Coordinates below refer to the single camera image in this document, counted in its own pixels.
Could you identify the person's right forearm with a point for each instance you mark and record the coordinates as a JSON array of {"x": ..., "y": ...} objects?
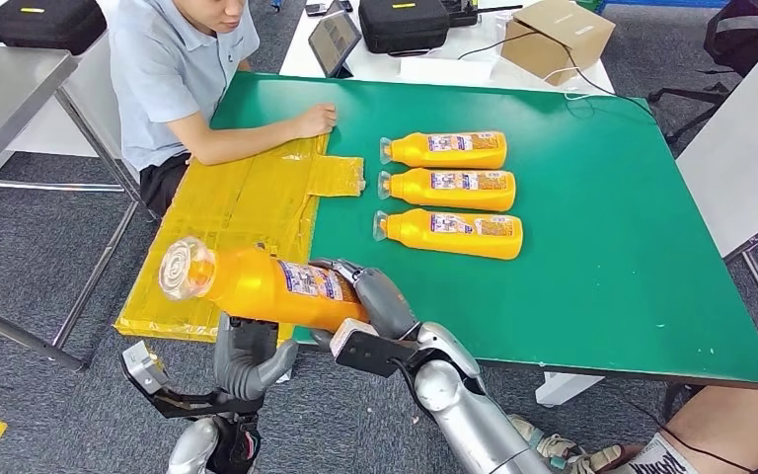
[{"x": 242, "y": 142}]

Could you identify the white table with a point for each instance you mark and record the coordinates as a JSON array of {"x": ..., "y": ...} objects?
[
  {"x": 379, "y": 65},
  {"x": 58, "y": 111}
]

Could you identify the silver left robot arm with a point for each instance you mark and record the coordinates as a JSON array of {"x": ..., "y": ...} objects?
[{"x": 192, "y": 448}]

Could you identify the pale grey table steel legs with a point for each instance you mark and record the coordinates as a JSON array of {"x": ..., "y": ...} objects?
[{"x": 738, "y": 150}]

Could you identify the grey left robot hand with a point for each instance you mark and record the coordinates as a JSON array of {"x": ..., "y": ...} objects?
[{"x": 242, "y": 360}]

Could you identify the seated person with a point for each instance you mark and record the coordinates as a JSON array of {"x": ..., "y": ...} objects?
[{"x": 163, "y": 65}]

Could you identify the white printed sock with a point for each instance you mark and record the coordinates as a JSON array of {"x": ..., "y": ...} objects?
[{"x": 660, "y": 458}]

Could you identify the black handheld radio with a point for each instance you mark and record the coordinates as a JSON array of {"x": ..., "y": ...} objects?
[{"x": 461, "y": 12}]

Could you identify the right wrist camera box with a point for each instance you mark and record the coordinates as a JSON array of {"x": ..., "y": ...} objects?
[{"x": 366, "y": 353}]

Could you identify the grey sneaker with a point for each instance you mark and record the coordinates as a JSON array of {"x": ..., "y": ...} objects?
[{"x": 568, "y": 455}]

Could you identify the brown cardboard box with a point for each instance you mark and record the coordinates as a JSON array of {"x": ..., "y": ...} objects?
[{"x": 549, "y": 46}]

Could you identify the grey tablet on stand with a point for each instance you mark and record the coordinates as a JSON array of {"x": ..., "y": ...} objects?
[{"x": 333, "y": 39}]

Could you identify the orange detergent bottle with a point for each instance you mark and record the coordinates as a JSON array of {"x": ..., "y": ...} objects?
[
  {"x": 418, "y": 234},
  {"x": 255, "y": 294},
  {"x": 418, "y": 190},
  {"x": 418, "y": 152}
]

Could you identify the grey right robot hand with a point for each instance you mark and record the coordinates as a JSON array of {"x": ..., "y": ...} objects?
[{"x": 385, "y": 304}]

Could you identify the person's right hand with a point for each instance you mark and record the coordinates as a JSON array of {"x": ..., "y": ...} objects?
[{"x": 317, "y": 121}]

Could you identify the black office chair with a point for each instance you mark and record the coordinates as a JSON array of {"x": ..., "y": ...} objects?
[{"x": 738, "y": 39}]

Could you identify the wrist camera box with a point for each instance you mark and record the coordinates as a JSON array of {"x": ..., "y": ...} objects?
[
  {"x": 366, "y": 353},
  {"x": 143, "y": 369}
]

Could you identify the person's bare leg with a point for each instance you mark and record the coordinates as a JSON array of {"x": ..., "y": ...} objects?
[{"x": 732, "y": 412}]

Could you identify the yellow taped cardboard mat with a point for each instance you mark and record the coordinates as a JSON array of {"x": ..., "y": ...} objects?
[{"x": 222, "y": 203}]

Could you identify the white table leg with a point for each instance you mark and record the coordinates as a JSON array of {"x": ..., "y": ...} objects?
[{"x": 565, "y": 389}]

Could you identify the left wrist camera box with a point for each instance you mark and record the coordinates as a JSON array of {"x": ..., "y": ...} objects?
[{"x": 143, "y": 369}]

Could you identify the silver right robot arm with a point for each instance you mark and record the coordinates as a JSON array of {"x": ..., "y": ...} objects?
[{"x": 457, "y": 405}]

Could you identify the black case with yellow label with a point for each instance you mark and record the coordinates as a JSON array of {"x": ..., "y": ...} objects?
[
  {"x": 405, "y": 26},
  {"x": 45, "y": 26}
]

